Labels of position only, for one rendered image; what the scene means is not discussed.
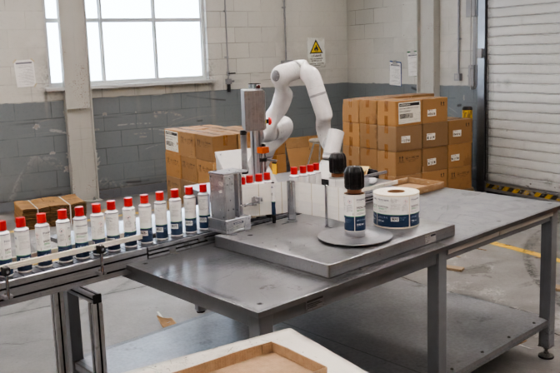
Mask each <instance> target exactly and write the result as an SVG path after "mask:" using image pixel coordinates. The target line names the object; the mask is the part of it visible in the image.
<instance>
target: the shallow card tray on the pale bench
mask: <svg viewBox="0 0 560 373"><path fill-rule="evenodd" d="M172 373H328V368H327V367H326V366H325V365H323V364H321V363H319V362H316V361H314V360H312V359H310V358H308V357H306V356H303V355H301V354H299V353H297V352H296V351H293V350H291V349H289V348H288V347H286V346H281V345H279V344H277V343H275V342H273V343H272V342H271V341H269V342H267V343H263V344H261V345H257V346H252V347H248V348H246V349H243V350H240V351H235V352H233V353H230V354H227V355H225V356H221V357H218V358H216V359H213V360H210V361H206V362H203V363H201V364H198V365H195V366H191V367H188V368H185V369H182V370H180V371H174V372H172Z"/></svg>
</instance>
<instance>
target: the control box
mask: <svg viewBox="0 0 560 373"><path fill-rule="evenodd" d="M241 105H242V128H243V129H244V130H245V131H246V132H251V131H265V129H267V120H266V103H265V91H263V90H262V89H260V90H255V89H251V88H250V89H241Z"/></svg>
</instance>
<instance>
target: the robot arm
mask: <svg viewBox="0 0 560 373"><path fill-rule="evenodd" d="M298 79H301V80H302V82H303V83H304V84H305V86H306V88H307V93H308V95H309V98H310V101H311V103H312V108H313V110H314V112H315V115H316V131H317V136H318V139H319V141H320V144H321V146H322V148H323V150H324V151H323V155H322V158H324V159H322V160H321V161H320V164H319V171H321V174H322V185H328V186H329V180H328V178H329V177H331V176H332V173H330V172H329V162H328V158H329V156H330V154H331V153H333V152H340V151H341V146H342V143H343V136H344V132H343V131H341V130H338V129H333V128H331V119H332V117H333V112H332V108H331V106H330V103H329V100H328V95H327V93H326V90H325V87H324V85H323V80H322V77H321V75H320V73H319V71H318V70H317V69H316V68H315V67H313V66H311V65H309V63H308V61H306V60H296V61H292V62H287V63H284V64H281V65H278V66H276V67H275V68H274V69H273V70H272V73H271V81H272V83H273V85H274V86H275V93H274V96H273V100H272V104H271V106H270V108H268V110H267V111H266V119H268V118H269V117H271V118H272V124H271V125H268V123H267V129H265V131H262V141H263V144H266V147H269V153H266V158H267V159H272V158H273V155H274V153H275V151H276V150H277V149H278V148H279V147H280V146H281V145H282V144H283V143H284V142H285V141H286V140H287V139H288V138H289V137H290V135H291V134H292V132H293V122H292V120H291V119H290V118H289V117H286V116H284V115H285V114H286V113H287V111H288V108H289V107H290V104H291V101H292V99H293V91H292V90H291V88H290V87H289V86H288V84H289V83H290V82H291V81H295V80H298ZM247 164H248V174H242V175H243V176H244V177H245V178H246V175H252V163H251V157H250V158H249V159H248V160H247Z"/></svg>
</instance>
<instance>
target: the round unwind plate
mask: <svg viewBox="0 0 560 373"><path fill-rule="evenodd" d="M365 232H366V236H362V237H347V236H344V233H345V231H344V226H340V227H334V228H330V229H327V230H325V231H321V232H320V233H319V234H318V235H317V237H318V239H319V240H321V241H324V242H326V243H330V244H334V245H341V246H367V245H374V244H379V243H383V242H385V241H389V240H391V239H392V238H393V234H392V233H391V232H390V231H388V230H385V229H382V228H377V227H371V226H366V231H365Z"/></svg>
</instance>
